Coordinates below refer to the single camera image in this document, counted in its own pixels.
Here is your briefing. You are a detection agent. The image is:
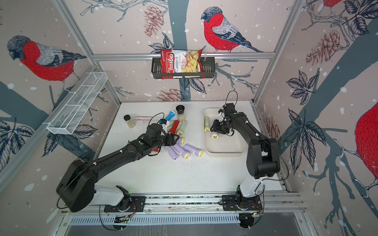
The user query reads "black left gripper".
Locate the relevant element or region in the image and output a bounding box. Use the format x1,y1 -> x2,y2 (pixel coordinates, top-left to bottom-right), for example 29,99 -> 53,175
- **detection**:
152,133 -> 181,150

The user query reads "small purple flashlight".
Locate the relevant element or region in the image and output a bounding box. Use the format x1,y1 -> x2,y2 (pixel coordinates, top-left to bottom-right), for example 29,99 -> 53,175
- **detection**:
210,120 -> 219,139

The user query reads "purple flashlight with yellow button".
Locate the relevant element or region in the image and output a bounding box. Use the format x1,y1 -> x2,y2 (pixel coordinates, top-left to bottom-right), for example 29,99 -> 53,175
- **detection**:
177,137 -> 185,145

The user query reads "short purple flashlight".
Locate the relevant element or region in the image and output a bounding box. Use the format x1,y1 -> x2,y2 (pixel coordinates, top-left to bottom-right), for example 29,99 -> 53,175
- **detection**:
184,144 -> 203,157

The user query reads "small pale green flashlight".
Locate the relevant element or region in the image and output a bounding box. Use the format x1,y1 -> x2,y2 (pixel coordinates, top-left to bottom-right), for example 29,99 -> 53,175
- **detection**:
204,116 -> 211,132

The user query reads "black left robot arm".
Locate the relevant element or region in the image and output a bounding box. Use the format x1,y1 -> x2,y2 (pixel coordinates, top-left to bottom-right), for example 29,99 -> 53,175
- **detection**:
56,124 -> 180,212

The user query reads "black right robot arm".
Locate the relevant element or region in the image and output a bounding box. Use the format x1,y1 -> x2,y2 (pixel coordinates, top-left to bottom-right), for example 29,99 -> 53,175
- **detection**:
210,103 -> 281,198

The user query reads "cream plastic storage tray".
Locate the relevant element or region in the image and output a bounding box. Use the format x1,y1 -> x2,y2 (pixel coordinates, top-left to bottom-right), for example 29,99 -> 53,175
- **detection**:
203,107 -> 248,157

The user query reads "small red flashlight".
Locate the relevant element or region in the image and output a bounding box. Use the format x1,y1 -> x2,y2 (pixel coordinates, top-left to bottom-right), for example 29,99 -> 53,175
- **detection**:
169,120 -> 180,134

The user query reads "medium green flashlight yellow rim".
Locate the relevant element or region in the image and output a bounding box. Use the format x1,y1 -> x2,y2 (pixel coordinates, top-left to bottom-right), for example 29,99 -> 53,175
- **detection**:
177,120 -> 188,136

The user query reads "large purple flashlight yellow rim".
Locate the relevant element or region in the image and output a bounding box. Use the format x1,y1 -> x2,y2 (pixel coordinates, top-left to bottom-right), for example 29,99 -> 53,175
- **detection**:
164,146 -> 179,160

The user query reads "glass spice grinder black cap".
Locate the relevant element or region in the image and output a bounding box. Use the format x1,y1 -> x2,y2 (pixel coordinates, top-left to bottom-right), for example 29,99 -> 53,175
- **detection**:
176,105 -> 186,122

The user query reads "small glass jar black lid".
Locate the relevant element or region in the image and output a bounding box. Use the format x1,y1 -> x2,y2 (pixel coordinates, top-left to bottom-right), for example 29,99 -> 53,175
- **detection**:
124,115 -> 135,128

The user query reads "red cassava chips bag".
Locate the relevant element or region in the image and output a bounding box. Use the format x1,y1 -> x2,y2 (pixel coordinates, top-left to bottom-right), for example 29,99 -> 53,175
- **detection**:
160,49 -> 203,74

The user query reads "pink wire utensil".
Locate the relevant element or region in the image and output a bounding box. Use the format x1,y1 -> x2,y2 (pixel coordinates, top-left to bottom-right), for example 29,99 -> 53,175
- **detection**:
133,116 -> 160,121

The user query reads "black wall basket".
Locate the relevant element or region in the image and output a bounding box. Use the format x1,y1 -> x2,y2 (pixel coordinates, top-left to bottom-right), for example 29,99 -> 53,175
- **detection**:
151,57 -> 215,79

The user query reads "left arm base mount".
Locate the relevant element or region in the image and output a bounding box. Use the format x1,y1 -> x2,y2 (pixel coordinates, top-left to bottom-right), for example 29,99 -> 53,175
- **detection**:
104,185 -> 146,213

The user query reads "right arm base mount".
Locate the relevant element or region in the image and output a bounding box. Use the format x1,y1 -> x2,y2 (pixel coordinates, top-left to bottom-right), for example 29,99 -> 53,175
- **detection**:
218,185 -> 263,212

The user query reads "white wire mesh shelf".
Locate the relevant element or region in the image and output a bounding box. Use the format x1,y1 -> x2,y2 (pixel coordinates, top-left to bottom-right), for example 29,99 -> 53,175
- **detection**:
47,72 -> 108,135

